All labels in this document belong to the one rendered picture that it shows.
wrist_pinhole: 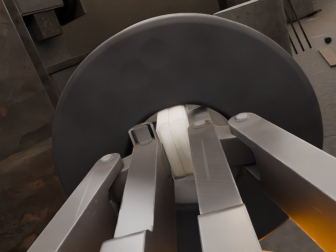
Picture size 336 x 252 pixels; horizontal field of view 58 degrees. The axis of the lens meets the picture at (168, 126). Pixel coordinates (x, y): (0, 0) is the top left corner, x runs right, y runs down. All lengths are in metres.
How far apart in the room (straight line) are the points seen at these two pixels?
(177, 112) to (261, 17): 2.45
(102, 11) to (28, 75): 6.56
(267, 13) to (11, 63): 2.29
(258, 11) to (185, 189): 2.42
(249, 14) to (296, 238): 1.72
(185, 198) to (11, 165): 0.30
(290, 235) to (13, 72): 1.24
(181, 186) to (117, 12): 6.99
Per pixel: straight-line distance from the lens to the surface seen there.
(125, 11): 7.25
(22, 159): 0.45
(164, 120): 0.15
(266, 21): 2.61
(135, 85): 0.16
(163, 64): 0.15
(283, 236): 1.45
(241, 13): 2.57
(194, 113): 0.17
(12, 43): 0.49
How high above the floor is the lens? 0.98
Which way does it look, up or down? 19 degrees down
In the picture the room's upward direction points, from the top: 19 degrees counter-clockwise
